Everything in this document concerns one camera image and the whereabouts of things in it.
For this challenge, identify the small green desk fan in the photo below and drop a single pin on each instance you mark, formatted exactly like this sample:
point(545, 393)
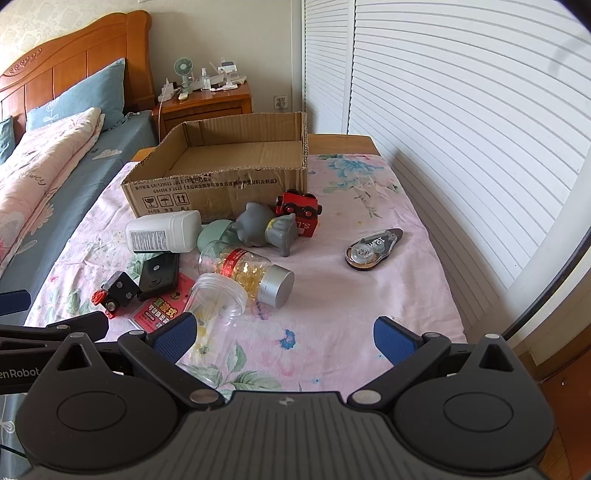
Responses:
point(185, 69)

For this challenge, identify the grey elephant toy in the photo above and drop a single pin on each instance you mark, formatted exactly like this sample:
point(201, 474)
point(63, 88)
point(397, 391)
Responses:
point(258, 228)

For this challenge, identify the pink card packet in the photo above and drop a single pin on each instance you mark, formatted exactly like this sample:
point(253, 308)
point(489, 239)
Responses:
point(161, 310)

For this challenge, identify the white wall outlet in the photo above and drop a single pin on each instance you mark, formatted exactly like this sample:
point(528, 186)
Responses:
point(280, 100)

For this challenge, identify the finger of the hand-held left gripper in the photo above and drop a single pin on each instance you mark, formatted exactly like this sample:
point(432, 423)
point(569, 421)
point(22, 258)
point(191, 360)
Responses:
point(14, 301)
point(69, 325)

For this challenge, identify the large blue pillow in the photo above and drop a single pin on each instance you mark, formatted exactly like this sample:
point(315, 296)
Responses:
point(74, 92)

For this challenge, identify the black toy car red wheels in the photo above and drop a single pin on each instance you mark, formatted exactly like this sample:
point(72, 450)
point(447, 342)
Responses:
point(120, 291)

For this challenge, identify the white louvered closet door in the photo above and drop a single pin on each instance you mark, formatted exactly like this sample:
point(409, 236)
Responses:
point(461, 115)
point(328, 64)

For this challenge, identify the white power strip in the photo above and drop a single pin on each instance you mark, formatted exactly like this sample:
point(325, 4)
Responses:
point(166, 90)

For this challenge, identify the pink floral table cloth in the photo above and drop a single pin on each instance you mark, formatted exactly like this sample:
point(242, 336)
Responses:
point(332, 300)

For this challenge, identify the blue bed sheet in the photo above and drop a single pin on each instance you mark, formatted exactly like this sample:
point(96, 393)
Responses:
point(78, 198)

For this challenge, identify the small black device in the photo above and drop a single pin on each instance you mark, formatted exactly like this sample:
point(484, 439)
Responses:
point(157, 277)

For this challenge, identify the clear plastic jar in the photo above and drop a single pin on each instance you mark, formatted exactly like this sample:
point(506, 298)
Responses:
point(217, 295)

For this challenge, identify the wooden nightstand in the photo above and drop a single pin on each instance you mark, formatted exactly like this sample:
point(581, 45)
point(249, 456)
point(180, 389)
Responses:
point(207, 105)

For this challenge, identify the white plastic bottle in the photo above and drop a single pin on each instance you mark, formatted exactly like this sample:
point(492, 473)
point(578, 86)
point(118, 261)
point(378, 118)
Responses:
point(161, 230)

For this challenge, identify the wooden bed headboard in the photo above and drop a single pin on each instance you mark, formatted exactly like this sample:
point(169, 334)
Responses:
point(92, 55)

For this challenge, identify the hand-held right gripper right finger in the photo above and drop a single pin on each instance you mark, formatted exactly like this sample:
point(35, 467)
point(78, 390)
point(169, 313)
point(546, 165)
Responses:
point(392, 341)

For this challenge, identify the small white device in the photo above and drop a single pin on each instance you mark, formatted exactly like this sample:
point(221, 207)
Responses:
point(226, 69)

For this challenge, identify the small blue pillow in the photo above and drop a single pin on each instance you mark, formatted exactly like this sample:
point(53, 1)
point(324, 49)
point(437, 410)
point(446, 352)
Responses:
point(4, 136)

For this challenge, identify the brown cardboard box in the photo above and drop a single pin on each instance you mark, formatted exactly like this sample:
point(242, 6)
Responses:
point(207, 189)

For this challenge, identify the red toy train car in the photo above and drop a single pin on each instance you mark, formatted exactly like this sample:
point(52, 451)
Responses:
point(300, 207)

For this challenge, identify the pink floral blanket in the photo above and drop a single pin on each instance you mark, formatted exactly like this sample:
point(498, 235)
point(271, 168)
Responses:
point(41, 170)

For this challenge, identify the clear spray bottle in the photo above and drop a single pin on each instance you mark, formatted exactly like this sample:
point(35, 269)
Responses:
point(204, 79)

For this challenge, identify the capsule bottle with silver cap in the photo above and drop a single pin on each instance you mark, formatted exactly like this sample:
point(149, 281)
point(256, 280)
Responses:
point(240, 268)

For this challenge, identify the green round lid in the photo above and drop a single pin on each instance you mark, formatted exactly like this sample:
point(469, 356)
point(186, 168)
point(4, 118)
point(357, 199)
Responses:
point(210, 235)

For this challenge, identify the correction tape dispenser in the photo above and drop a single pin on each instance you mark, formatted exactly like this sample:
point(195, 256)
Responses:
point(369, 249)

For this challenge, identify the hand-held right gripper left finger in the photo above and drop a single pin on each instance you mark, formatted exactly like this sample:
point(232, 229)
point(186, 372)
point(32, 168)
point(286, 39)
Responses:
point(178, 338)

